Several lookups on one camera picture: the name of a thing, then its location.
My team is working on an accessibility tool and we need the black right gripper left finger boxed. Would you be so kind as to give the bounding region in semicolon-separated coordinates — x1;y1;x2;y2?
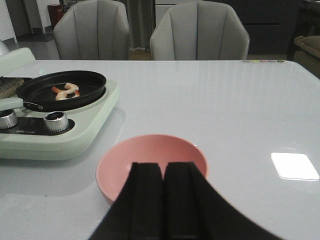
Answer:
96;162;163;240

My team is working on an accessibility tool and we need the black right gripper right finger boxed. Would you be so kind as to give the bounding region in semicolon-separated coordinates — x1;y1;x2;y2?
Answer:
163;162;278;240

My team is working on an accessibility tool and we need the pink plastic bowl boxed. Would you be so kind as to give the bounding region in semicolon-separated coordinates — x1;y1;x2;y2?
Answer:
95;134;209;205

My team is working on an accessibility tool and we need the cooked shrimp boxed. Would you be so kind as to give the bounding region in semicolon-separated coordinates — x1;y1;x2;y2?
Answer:
51;86;68;101
64;83;80;98

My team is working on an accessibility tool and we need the mint green sandwich maker lid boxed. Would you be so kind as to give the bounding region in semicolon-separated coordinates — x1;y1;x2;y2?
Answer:
0;41;36;77

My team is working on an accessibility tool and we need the mint green breakfast maker base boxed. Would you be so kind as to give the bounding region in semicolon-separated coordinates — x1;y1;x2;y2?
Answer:
0;47;120;161

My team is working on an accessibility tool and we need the right silver control knob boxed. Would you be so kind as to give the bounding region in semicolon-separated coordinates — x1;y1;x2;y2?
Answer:
43;111;69;133

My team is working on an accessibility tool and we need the silver control knob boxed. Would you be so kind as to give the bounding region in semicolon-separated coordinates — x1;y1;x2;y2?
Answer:
43;111;69;133
0;109;18;130

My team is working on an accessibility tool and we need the black round frying pan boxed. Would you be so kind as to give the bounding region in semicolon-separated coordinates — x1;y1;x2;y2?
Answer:
16;70;107;112

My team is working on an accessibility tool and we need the left silver control knob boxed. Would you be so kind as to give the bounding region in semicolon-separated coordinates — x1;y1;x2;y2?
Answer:
0;109;18;130

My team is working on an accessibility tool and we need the right grey upholstered chair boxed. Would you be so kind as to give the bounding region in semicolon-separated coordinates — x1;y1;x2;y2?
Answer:
150;0;250;61

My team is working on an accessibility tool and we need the grey upholstered chair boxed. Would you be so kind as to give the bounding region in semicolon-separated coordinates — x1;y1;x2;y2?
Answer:
53;0;130;60
150;0;250;61

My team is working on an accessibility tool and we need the left grey upholstered chair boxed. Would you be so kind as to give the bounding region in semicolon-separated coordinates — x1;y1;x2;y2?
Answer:
53;0;130;60

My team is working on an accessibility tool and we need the dark sofa with cushion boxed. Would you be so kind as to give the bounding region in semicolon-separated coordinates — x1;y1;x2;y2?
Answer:
287;0;320;78

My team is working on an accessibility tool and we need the red bin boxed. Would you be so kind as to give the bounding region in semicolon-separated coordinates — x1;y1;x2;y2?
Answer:
47;4;64;28

